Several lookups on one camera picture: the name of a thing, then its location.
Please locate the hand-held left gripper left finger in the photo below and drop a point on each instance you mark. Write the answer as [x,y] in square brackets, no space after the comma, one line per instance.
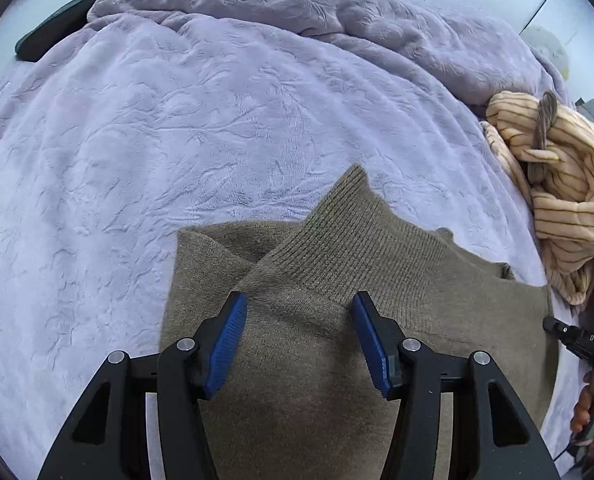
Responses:
[227,340]

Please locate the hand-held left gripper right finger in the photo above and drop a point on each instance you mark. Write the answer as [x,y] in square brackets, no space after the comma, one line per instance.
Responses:
[372,340]

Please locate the olive brown knit sweater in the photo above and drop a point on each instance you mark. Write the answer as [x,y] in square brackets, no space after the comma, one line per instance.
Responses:
[302,385]

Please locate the person's right hand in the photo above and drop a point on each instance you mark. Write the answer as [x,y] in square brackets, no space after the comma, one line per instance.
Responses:
[584,415]

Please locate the cream striped fleece cloth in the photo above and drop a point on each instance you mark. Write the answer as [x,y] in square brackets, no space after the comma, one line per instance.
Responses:
[572,210]

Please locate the lilac embossed blanket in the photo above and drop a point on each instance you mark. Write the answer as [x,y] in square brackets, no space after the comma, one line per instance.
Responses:
[177,110]

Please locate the white round pleated pillow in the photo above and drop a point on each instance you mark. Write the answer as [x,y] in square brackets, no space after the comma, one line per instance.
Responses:
[547,50]

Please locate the dark green cushion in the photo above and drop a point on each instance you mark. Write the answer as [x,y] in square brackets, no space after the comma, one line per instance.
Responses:
[52,27]

